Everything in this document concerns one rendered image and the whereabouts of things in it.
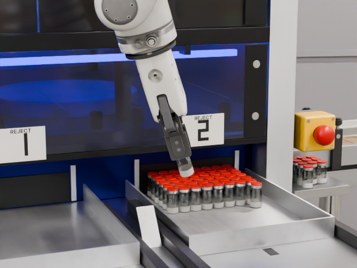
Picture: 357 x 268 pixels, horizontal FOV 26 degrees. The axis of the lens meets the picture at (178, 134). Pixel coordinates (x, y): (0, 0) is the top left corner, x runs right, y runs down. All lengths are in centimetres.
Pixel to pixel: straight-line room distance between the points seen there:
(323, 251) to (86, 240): 38
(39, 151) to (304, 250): 48
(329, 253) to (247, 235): 13
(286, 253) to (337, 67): 263
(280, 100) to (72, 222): 46
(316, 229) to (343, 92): 257
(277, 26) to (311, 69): 229
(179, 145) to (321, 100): 270
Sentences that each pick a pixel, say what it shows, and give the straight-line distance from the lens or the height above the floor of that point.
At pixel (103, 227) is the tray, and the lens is 135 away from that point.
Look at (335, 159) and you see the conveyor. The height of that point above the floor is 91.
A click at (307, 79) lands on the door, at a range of 378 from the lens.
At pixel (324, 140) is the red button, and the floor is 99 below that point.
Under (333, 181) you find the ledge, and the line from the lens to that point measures 166.
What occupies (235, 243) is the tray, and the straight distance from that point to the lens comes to 124.
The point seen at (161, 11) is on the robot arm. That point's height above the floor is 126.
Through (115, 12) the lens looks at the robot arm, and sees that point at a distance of 99.
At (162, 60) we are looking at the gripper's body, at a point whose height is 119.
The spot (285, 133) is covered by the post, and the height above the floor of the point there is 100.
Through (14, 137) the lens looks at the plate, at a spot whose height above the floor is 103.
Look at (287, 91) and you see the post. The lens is 152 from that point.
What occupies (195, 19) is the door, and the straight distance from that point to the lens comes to 143.
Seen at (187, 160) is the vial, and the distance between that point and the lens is 117.
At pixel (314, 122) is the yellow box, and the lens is 155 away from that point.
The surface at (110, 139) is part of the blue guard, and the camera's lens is 140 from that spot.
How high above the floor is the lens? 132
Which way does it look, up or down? 12 degrees down
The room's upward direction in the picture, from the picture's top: straight up
